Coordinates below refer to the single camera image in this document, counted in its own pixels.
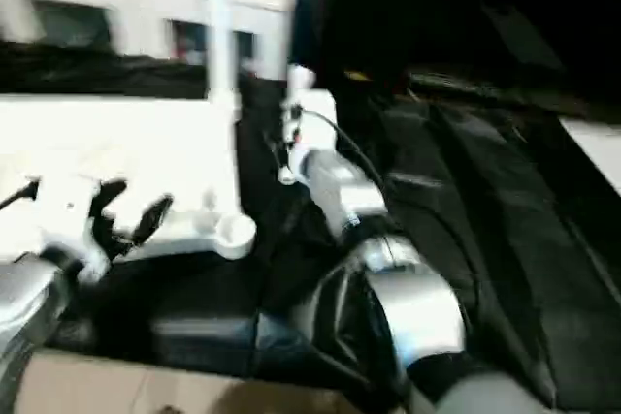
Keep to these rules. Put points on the white plastic table top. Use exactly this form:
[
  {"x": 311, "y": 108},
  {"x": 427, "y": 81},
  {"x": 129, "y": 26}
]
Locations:
[{"x": 121, "y": 142}]

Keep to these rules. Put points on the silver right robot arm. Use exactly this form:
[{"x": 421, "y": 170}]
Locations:
[{"x": 422, "y": 312}]

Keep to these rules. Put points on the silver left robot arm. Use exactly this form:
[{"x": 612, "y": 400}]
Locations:
[{"x": 24, "y": 288}]

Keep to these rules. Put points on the small tan block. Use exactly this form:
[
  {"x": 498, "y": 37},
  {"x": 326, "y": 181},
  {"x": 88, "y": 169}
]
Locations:
[{"x": 359, "y": 76}]

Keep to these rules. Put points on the blue upright panel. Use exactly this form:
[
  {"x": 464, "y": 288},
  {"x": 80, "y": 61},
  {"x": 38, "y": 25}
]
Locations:
[{"x": 304, "y": 7}]

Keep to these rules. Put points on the black mat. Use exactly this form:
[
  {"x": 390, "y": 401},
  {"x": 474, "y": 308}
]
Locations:
[{"x": 485, "y": 191}]

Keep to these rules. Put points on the long metal rod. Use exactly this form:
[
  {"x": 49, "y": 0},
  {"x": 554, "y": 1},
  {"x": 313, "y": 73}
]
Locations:
[{"x": 461, "y": 86}]

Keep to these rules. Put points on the white sheet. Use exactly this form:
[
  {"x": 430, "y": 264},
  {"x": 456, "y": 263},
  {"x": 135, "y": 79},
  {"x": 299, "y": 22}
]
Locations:
[{"x": 597, "y": 142}]

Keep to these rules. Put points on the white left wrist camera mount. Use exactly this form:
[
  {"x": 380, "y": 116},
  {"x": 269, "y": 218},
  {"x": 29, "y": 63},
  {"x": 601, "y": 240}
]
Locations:
[{"x": 63, "y": 200}]

